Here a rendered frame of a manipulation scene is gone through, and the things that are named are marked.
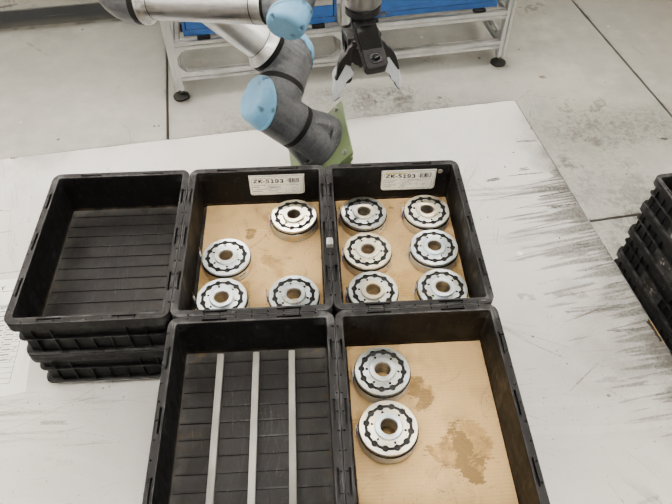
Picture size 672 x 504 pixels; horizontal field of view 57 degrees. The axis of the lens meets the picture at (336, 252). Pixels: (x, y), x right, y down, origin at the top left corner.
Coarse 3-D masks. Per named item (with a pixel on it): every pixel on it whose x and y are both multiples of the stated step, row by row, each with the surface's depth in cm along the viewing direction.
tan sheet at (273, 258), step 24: (216, 216) 143; (240, 216) 143; (264, 216) 143; (216, 240) 139; (240, 240) 139; (264, 240) 139; (312, 240) 139; (264, 264) 134; (288, 264) 134; (312, 264) 134; (264, 288) 130
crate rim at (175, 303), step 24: (240, 168) 139; (264, 168) 139; (288, 168) 139; (312, 168) 139; (192, 192) 134; (192, 312) 114; (216, 312) 114; (240, 312) 114; (264, 312) 114; (288, 312) 114
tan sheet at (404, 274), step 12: (336, 204) 146; (384, 204) 146; (396, 204) 146; (396, 216) 143; (396, 228) 141; (396, 240) 139; (408, 240) 139; (396, 252) 136; (408, 252) 136; (396, 264) 134; (408, 264) 134; (456, 264) 134; (348, 276) 132; (396, 276) 132; (408, 276) 132; (420, 276) 132; (408, 288) 130
